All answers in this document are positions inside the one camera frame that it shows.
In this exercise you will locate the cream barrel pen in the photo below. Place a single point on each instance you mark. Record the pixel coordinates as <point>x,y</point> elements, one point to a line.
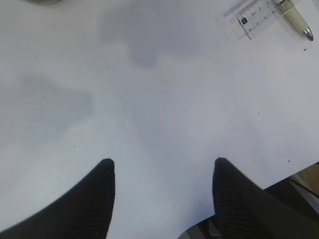
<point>292,15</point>

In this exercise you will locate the brown Nescafe coffee bottle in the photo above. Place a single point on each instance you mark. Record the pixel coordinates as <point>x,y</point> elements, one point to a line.
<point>43,2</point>

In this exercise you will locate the clear plastic ruler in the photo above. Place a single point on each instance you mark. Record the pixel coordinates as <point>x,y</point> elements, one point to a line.
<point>248,18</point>

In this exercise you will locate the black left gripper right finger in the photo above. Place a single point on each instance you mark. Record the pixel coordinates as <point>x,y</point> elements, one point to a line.
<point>245,211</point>

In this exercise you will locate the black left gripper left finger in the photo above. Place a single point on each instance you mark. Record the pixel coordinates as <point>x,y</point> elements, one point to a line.
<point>84,212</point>

